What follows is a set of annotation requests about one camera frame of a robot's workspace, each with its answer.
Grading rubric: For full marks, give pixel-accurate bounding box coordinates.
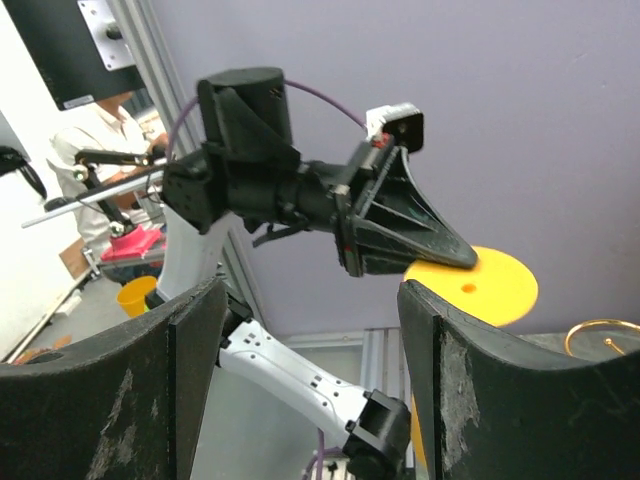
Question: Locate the yellow plastic wine glass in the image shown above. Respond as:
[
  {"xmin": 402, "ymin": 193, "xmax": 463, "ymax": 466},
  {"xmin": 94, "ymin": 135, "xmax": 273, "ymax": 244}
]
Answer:
[{"xmin": 402, "ymin": 244, "xmax": 539, "ymax": 466}]

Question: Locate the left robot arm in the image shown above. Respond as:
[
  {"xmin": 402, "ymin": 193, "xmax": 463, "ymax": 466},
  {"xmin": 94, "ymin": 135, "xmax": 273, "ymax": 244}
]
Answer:
[{"xmin": 147, "ymin": 67, "xmax": 478, "ymax": 479}]

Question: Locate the gold wire wine glass rack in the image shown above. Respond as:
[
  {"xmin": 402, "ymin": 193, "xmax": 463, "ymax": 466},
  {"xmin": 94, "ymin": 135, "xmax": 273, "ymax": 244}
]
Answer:
[{"xmin": 564, "ymin": 319, "xmax": 640, "ymax": 359}]

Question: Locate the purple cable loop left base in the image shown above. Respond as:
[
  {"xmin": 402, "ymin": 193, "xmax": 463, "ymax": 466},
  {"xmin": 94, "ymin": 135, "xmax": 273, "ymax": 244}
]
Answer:
[{"xmin": 301, "ymin": 429, "xmax": 343, "ymax": 480}]

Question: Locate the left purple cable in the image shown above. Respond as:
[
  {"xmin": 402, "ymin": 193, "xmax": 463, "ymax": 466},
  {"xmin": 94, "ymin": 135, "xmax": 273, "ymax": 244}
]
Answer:
[{"xmin": 164, "ymin": 79, "xmax": 371, "ymax": 161}]

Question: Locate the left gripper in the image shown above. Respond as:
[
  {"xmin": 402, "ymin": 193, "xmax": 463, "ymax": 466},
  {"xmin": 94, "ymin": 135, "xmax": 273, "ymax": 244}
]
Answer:
[{"xmin": 332, "ymin": 139, "xmax": 478, "ymax": 277}]

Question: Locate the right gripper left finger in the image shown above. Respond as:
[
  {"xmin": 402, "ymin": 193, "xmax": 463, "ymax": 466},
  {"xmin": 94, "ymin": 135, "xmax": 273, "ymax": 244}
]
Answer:
[{"xmin": 1, "ymin": 278, "xmax": 227, "ymax": 479}]

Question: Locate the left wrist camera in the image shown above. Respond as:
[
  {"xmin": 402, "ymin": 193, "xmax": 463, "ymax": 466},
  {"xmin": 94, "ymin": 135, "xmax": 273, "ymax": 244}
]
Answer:
[{"xmin": 365, "ymin": 102, "xmax": 425, "ymax": 153}]

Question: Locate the black monitor on mount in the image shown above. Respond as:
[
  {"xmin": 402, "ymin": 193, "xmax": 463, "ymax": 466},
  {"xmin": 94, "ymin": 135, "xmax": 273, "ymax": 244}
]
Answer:
[{"xmin": 3, "ymin": 0, "xmax": 144, "ymax": 111}]

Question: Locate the pink object on stand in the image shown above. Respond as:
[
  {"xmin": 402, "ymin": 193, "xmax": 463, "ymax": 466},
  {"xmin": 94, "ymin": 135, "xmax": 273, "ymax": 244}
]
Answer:
[{"xmin": 100, "ymin": 226, "xmax": 164, "ymax": 262}]

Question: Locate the person in white shirt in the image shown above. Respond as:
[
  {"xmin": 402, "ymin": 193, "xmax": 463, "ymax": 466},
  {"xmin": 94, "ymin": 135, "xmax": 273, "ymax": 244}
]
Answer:
[{"xmin": 47, "ymin": 91, "xmax": 168, "ymax": 285}]

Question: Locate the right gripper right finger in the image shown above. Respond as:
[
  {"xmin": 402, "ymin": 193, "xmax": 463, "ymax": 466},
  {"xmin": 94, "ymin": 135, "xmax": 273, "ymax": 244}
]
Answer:
[{"xmin": 397, "ymin": 280, "xmax": 639, "ymax": 479}]

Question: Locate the aluminium frame post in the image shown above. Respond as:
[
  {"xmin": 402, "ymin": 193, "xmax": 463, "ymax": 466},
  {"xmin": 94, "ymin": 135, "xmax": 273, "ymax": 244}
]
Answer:
[{"xmin": 109, "ymin": 1, "xmax": 267, "ymax": 326}]

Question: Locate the yellow cup in background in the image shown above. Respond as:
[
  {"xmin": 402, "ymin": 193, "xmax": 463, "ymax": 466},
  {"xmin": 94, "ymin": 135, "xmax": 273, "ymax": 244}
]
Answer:
[{"xmin": 116, "ymin": 276, "xmax": 157, "ymax": 318}]

